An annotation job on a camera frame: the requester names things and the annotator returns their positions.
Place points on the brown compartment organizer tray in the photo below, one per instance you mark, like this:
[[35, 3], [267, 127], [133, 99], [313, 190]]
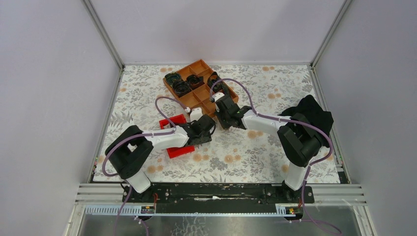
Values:
[[199, 97]]

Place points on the floral table mat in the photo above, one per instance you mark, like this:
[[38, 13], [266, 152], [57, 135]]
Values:
[[233, 155]]

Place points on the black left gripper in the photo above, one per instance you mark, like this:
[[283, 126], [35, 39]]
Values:
[[205, 139]]

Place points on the black cloth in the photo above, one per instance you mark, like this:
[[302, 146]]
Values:
[[314, 114]]

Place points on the red plastic bin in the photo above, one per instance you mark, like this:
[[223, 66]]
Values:
[[176, 145]]

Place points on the rolled dark belt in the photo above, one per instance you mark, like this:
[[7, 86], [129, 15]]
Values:
[[195, 81], [181, 88], [172, 78]]

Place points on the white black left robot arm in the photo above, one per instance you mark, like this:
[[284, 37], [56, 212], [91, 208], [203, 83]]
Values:
[[130, 150]]

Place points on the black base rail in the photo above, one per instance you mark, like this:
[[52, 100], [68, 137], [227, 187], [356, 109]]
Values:
[[212, 198]]

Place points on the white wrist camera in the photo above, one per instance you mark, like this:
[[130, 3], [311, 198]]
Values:
[[217, 96], [195, 114]]

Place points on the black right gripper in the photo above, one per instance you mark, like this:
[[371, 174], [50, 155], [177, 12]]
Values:
[[224, 126]]

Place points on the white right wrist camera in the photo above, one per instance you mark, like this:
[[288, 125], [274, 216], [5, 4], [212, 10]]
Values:
[[217, 96]]

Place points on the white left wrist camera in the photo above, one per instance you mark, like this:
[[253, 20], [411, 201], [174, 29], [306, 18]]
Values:
[[195, 114]]

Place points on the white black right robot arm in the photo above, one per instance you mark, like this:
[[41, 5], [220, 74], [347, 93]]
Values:
[[300, 143]]

